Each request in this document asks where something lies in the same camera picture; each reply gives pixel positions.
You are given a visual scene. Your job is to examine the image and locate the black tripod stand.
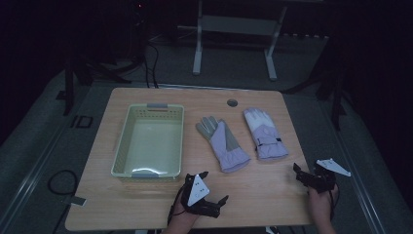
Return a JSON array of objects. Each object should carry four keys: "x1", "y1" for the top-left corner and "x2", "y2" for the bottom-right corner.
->
[
  {"x1": 282, "y1": 34, "x2": 357, "y2": 132},
  {"x1": 56, "y1": 0, "x2": 149, "y2": 117}
]

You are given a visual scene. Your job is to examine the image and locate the right hand-held gripper black cable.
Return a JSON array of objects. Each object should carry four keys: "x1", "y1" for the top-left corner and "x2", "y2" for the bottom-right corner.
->
[{"x1": 328, "y1": 187, "x2": 341, "y2": 222}]

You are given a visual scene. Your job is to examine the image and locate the black hanging cables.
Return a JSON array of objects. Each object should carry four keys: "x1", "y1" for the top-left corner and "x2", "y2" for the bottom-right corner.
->
[{"x1": 142, "y1": 41, "x2": 161, "y2": 90}]

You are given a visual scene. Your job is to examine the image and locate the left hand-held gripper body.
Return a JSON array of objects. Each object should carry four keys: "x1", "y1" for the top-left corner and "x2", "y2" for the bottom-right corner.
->
[{"x1": 179, "y1": 174, "x2": 222, "y2": 219}]

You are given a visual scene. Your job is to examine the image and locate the lilac glove with white fingers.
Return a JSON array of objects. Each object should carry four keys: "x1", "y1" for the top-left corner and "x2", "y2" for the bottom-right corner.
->
[{"x1": 243, "y1": 107, "x2": 289, "y2": 161}]

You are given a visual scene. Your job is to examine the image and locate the white metal desk frame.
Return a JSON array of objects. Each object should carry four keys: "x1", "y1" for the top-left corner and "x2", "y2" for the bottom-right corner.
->
[{"x1": 192, "y1": 0, "x2": 289, "y2": 82}]

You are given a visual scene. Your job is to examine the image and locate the hand-held gripper black cable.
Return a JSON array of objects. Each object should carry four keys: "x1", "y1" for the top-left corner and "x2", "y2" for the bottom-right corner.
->
[
  {"x1": 167, "y1": 185, "x2": 187, "y2": 226},
  {"x1": 328, "y1": 187, "x2": 341, "y2": 222}
]

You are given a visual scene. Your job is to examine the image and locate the person's right hand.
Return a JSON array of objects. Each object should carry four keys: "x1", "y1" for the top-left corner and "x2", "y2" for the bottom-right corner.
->
[{"x1": 308, "y1": 185, "x2": 339, "y2": 224}]

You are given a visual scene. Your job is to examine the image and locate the grey tape strip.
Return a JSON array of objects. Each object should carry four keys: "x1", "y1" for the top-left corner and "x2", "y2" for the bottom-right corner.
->
[{"x1": 62, "y1": 195, "x2": 88, "y2": 208}]

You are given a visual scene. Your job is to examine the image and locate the left hand-held gripper black cable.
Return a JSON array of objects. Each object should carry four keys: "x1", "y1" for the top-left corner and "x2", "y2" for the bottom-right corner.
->
[{"x1": 167, "y1": 185, "x2": 187, "y2": 226}]

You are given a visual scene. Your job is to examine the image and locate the black looped floor cable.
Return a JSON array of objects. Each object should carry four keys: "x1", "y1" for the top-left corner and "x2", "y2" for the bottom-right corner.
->
[{"x1": 47, "y1": 169, "x2": 80, "y2": 234}]

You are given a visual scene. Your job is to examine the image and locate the lilac glove with grey palm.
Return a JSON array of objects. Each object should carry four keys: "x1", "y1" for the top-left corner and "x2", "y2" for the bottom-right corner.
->
[{"x1": 195, "y1": 115, "x2": 251, "y2": 174}]

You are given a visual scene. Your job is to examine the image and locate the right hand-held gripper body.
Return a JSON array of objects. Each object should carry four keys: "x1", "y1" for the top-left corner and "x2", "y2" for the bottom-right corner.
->
[{"x1": 303, "y1": 157, "x2": 352, "y2": 195}]

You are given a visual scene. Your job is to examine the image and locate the person's left hand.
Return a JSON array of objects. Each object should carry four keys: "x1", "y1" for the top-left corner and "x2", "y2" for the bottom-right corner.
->
[{"x1": 167, "y1": 208, "x2": 202, "y2": 234}]

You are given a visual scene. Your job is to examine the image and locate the pale green plastic basket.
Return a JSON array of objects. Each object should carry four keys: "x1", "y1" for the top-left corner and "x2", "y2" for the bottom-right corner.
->
[{"x1": 110, "y1": 102, "x2": 185, "y2": 179}]

